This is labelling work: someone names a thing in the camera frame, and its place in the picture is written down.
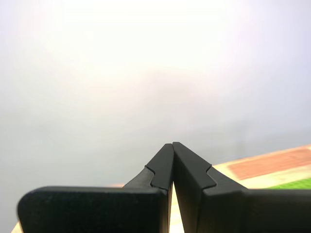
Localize green studded baseplate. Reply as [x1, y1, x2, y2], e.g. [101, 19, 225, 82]
[273, 178, 311, 190]

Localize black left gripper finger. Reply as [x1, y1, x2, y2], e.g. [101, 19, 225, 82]
[172, 141, 311, 233]
[16, 143, 175, 233]

